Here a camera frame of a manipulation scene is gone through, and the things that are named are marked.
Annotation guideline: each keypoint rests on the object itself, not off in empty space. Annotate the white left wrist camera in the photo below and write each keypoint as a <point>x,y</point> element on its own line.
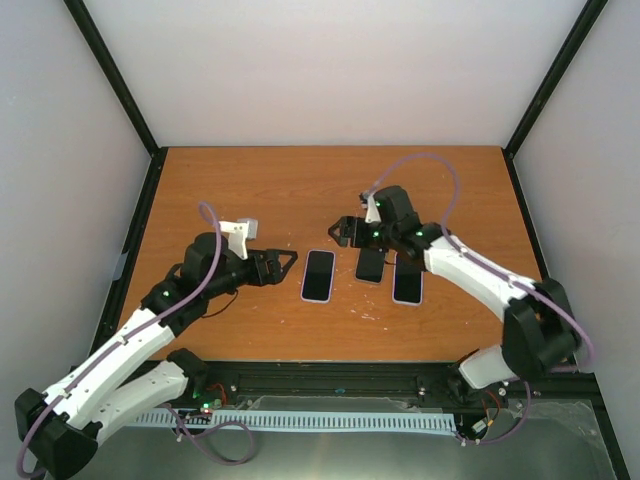
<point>239,233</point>

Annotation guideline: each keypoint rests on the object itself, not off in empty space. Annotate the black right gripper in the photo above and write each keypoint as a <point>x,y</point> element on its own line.
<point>347,222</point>

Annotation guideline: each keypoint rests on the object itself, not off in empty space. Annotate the light blue slotted cable duct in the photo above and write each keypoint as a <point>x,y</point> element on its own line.
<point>323,422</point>

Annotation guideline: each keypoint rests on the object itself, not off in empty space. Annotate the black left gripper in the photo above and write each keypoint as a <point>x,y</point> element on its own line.
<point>275,275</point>

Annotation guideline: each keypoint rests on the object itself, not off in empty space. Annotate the blue-edged black phone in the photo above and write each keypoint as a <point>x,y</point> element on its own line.
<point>317,283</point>

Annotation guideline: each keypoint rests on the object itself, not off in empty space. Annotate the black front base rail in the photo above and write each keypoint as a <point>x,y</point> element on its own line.
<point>420,384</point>

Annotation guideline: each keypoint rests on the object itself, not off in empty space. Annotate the black left side rail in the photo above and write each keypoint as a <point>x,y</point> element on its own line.
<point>114,304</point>

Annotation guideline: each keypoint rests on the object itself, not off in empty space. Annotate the black left rear frame post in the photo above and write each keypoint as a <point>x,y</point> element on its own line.
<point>94,40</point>

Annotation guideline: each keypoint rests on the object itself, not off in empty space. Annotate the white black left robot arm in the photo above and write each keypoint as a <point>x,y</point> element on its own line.
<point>64,425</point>

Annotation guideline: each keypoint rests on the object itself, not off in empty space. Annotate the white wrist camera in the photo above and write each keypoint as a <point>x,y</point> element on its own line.
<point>371,207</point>
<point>239,233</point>

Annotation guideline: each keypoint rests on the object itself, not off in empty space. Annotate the black frame post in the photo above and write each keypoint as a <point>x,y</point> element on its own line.
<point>571,45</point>
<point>94,40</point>

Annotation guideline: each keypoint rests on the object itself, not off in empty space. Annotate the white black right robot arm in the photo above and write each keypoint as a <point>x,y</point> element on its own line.
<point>539,332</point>

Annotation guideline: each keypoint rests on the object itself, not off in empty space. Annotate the black right rear frame post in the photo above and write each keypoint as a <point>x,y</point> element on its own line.
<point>571,45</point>

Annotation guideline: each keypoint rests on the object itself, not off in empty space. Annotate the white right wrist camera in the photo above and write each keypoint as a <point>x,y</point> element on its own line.
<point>371,207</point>

